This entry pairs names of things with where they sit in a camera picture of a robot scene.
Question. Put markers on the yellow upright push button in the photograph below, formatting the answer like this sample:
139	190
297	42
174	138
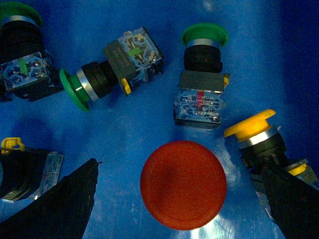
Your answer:
26	173

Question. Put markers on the yellow lying push button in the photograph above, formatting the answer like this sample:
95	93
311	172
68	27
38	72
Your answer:
259	141

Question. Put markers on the green button red contact block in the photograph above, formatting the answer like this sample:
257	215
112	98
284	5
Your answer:
198	102

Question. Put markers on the blue bin with buttons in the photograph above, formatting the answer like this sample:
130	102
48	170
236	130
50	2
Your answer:
272	56

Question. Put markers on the red mushroom push button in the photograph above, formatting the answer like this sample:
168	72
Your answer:
183	185

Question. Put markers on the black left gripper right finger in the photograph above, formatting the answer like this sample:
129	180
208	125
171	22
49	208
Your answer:
294	204

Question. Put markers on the green lying push button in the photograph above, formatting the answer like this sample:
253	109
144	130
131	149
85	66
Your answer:
132	59

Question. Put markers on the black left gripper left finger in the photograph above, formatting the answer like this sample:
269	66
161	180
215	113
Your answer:
62	212

